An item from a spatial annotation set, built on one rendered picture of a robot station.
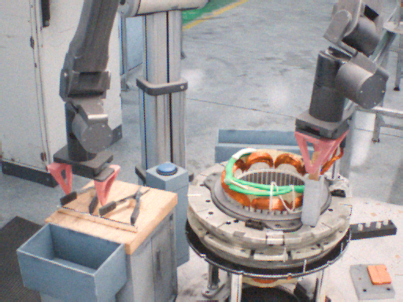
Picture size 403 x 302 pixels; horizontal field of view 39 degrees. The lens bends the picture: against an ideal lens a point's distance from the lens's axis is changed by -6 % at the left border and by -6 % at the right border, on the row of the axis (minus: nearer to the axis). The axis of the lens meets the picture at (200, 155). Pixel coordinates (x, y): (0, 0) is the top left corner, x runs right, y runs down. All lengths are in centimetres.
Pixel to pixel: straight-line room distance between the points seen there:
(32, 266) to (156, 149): 59
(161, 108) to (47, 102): 186
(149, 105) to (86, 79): 48
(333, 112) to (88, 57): 41
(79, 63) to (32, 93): 231
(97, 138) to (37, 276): 28
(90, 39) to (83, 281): 40
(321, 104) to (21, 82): 255
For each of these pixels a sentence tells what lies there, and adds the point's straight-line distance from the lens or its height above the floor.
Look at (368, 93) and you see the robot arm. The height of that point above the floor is 137.
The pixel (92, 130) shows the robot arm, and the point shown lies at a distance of 99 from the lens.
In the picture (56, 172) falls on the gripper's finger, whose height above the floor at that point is 115.
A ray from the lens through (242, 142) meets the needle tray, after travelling 151.
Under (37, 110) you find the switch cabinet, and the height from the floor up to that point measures 49.
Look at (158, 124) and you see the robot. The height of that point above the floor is 107.
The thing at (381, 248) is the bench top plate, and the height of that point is 78.
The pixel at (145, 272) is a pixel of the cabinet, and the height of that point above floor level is 95.
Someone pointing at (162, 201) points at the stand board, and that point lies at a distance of 118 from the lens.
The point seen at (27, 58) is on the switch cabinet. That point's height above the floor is 79.
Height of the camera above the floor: 166
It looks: 26 degrees down
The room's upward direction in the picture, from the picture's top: straight up
